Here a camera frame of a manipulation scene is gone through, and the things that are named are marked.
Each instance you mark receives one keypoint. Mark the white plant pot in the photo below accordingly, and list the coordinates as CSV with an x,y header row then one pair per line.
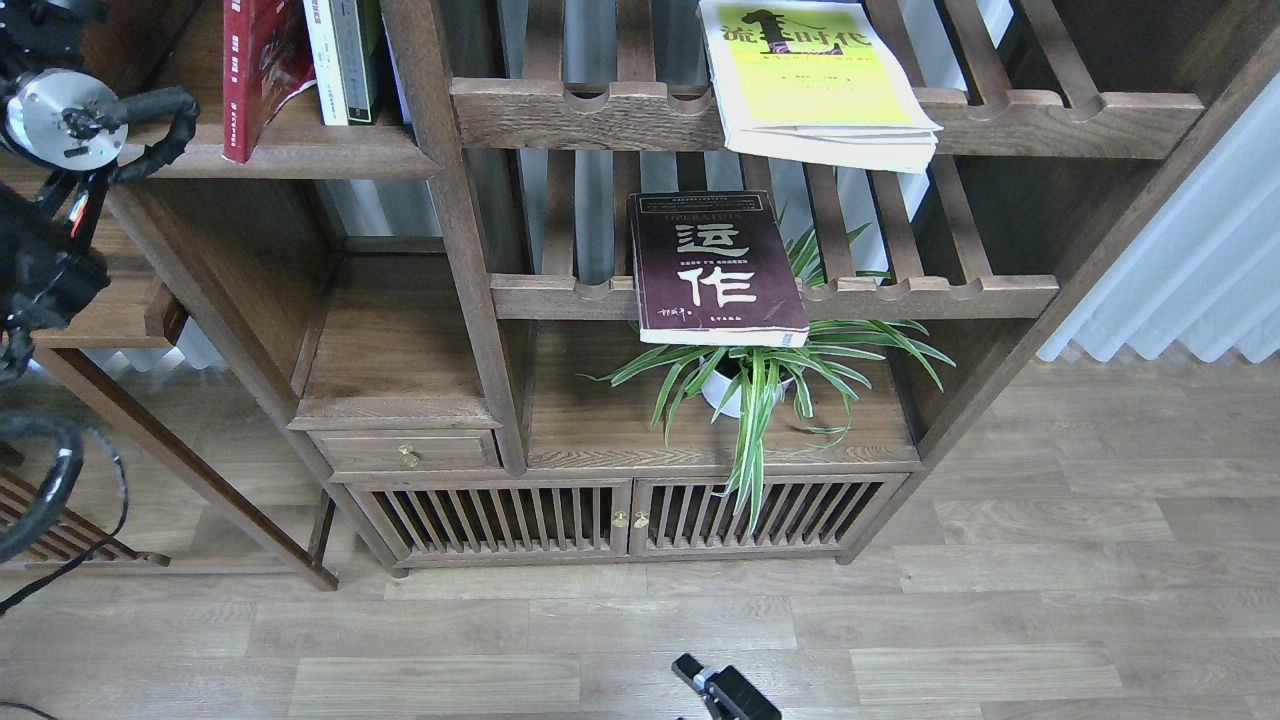
x,y
716,389

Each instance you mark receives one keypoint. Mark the white spine book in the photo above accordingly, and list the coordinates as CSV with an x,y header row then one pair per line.
x,y
322,35

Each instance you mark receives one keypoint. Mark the red cover book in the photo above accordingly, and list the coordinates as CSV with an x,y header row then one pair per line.
x,y
266,60

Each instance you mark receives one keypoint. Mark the dark maroon book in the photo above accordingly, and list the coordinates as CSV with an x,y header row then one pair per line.
x,y
711,269

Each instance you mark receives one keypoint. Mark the wooden side table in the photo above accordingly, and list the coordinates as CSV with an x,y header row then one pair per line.
x,y
138,312

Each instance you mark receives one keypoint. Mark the green spider plant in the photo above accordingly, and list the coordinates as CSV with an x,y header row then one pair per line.
x,y
827,357

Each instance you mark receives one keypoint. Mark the brass cabinet door knobs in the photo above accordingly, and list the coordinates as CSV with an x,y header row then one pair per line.
x,y
636,520

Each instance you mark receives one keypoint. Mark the dark wooden bookshelf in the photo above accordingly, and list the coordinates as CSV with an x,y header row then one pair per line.
x,y
454,286

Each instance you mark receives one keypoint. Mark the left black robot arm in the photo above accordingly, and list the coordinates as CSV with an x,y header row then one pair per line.
x,y
58,116

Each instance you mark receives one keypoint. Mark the white curtain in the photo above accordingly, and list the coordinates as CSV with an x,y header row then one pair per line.
x,y
1204,274

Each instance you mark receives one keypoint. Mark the yellow green cover book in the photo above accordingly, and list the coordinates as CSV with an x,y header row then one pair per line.
x,y
812,81

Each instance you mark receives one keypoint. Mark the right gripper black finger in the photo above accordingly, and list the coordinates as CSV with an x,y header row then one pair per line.
x,y
726,693

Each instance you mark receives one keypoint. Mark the dark green spine book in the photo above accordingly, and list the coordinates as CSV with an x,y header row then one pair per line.
x,y
359,34

